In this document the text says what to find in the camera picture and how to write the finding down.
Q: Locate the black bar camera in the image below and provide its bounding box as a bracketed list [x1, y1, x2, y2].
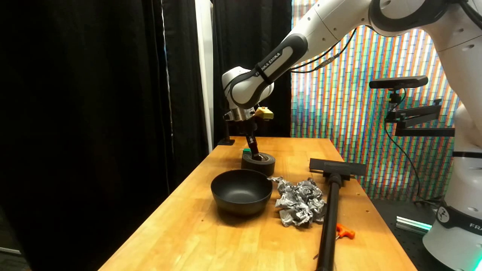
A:
[369, 76, 429, 93]

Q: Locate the black pole with base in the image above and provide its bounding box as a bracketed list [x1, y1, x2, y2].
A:
[216, 120, 236, 148]

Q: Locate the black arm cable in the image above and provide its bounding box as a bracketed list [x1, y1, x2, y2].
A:
[289, 28, 360, 76]

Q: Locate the black bowl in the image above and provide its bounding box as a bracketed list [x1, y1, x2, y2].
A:
[209, 169, 275, 219]

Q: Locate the black tape roll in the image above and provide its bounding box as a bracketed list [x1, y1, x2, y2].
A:
[239, 151, 277, 178]

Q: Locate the aluminium profile bar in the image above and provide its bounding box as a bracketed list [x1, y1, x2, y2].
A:
[394, 214, 433, 237]

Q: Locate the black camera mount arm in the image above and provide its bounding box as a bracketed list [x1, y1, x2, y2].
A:
[384, 90, 456, 139]

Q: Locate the crumpled silver foil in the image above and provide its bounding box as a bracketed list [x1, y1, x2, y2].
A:
[271, 175, 328, 231]

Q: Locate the black camera cable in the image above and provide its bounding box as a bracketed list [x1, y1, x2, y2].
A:
[382, 120, 442, 208]

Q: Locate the black long-handled squeegee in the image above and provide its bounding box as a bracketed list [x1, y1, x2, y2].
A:
[307, 157, 367, 271]

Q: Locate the wrist camera mount plate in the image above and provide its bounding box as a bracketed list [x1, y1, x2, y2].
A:
[253, 106, 275, 123]

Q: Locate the small orange object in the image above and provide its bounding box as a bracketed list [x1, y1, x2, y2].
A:
[335, 224, 357, 242]

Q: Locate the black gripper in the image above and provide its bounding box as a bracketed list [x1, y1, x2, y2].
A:
[242, 117, 262, 160]

